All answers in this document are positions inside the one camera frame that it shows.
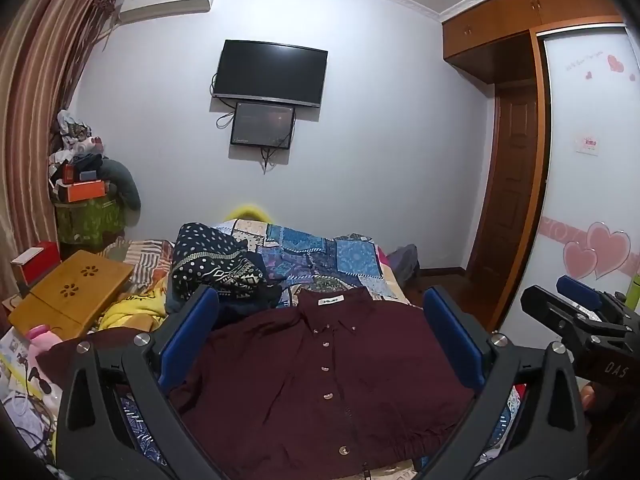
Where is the wooden wardrobe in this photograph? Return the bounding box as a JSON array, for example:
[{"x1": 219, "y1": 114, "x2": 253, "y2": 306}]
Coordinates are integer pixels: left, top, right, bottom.
[{"x1": 441, "y1": 0, "x2": 627, "y2": 331}]

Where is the yellow cloth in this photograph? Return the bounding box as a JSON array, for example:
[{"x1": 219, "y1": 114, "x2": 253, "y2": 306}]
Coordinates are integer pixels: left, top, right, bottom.
[{"x1": 97, "y1": 280, "x2": 169, "y2": 332}]

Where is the wooden door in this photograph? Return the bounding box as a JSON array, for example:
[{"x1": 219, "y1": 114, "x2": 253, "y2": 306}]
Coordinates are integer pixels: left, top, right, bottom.
[{"x1": 467, "y1": 85, "x2": 542, "y2": 311}]

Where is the grey plush pillow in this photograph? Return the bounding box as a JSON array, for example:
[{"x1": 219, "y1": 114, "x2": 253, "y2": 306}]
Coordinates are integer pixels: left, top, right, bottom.
[{"x1": 97, "y1": 158, "x2": 142, "y2": 210}]

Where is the white sliding wardrobe door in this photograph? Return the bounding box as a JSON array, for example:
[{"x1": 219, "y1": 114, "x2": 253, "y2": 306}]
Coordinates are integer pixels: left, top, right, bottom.
[{"x1": 500, "y1": 25, "x2": 640, "y2": 336}]

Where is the wooden lap desk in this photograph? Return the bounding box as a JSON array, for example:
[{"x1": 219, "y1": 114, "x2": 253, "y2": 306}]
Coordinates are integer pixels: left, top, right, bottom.
[{"x1": 7, "y1": 249, "x2": 134, "y2": 341}]

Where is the maroon button shirt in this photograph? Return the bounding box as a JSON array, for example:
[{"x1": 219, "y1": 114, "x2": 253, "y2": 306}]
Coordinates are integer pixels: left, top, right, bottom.
[{"x1": 37, "y1": 287, "x2": 481, "y2": 476}]

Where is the striped brown curtain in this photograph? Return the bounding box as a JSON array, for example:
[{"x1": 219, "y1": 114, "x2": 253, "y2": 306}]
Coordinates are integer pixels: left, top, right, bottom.
[{"x1": 0, "y1": 0, "x2": 122, "y2": 306}]

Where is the white air conditioner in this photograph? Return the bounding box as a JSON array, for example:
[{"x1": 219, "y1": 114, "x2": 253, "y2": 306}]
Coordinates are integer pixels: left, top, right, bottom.
[{"x1": 117, "y1": 0, "x2": 219, "y2": 25}]

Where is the small door label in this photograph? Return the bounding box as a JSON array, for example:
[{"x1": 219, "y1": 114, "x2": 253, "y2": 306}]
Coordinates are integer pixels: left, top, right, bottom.
[{"x1": 573, "y1": 135, "x2": 603, "y2": 157}]

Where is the striped bedding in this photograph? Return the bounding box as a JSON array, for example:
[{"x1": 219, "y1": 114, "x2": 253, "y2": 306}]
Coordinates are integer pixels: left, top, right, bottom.
[{"x1": 105, "y1": 237, "x2": 176, "y2": 287}]

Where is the pile of clutter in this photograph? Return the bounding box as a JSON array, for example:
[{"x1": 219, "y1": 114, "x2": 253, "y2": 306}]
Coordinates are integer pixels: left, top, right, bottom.
[{"x1": 47, "y1": 110, "x2": 109, "y2": 186}]

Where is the grey backpack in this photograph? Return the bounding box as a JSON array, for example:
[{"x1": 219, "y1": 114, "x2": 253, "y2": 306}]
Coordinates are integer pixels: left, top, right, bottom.
[{"x1": 387, "y1": 244, "x2": 419, "y2": 287}]

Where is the green fabric bin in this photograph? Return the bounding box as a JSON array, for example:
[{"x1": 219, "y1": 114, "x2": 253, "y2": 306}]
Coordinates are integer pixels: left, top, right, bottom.
[{"x1": 54, "y1": 195, "x2": 126, "y2": 249}]

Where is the red box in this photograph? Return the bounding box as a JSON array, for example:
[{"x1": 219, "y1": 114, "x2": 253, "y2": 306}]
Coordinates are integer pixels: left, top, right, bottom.
[{"x1": 11, "y1": 241, "x2": 61, "y2": 286}]

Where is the pink heart door decal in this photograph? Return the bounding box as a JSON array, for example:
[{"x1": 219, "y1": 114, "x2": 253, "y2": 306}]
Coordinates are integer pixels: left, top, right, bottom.
[{"x1": 540, "y1": 215, "x2": 640, "y2": 282}]

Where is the yellow pillow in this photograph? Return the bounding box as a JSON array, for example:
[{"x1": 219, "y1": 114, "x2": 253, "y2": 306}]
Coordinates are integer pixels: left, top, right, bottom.
[{"x1": 225, "y1": 203, "x2": 271, "y2": 223}]

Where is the small wall monitor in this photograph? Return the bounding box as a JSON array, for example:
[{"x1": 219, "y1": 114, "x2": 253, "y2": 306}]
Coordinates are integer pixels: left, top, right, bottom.
[{"x1": 230, "y1": 101, "x2": 296, "y2": 151}]

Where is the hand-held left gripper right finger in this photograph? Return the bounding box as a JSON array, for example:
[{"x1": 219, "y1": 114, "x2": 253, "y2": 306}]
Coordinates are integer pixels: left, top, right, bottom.
[{"x1": 415, "y1": 285, "x2": 588, "y2": 480}]

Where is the dark polka dot cloth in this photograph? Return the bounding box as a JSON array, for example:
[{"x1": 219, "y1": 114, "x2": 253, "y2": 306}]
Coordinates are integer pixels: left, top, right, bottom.
[{"x1": 167, "y1": 222, "x2": 281, "y2": 317}]

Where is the pink bottle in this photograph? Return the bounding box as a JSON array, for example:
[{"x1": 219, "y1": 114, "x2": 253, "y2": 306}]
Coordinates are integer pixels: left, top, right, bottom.
[{"x1": 27, "y1": 325, "x2": 64, "y2": 352}]

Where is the green bottle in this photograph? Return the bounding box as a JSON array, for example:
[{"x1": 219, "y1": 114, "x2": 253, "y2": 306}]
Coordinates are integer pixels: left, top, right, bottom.
[{"x1": 622, "y1": 275, "x2": 640, "y2": 311}]

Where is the orange box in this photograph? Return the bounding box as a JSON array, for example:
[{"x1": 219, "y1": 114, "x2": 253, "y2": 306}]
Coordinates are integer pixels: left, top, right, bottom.
[{"x1": 54, "y1": 180, "x2": 109, "y2": 204}]

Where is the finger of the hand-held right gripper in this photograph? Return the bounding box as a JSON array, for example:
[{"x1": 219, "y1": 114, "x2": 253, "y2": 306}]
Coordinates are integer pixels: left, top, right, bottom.
[
  {"x1": 520, "y1": 285, "x2": 632, "y2": 347},
  {"x1": 556, "y1": 275, "x2": 632, "y2": 322}
]

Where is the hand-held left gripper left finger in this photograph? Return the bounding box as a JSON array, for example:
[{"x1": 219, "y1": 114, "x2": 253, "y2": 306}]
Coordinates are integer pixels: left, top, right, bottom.
[{"x1": 52, "y1": 285, "x2": 236, "y2": 480}]

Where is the wall television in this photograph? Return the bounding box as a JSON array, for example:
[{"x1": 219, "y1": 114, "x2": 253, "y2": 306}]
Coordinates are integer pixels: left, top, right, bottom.
[{"x1": 212, "y1": 39, "x2": 328, "y2": 109}]

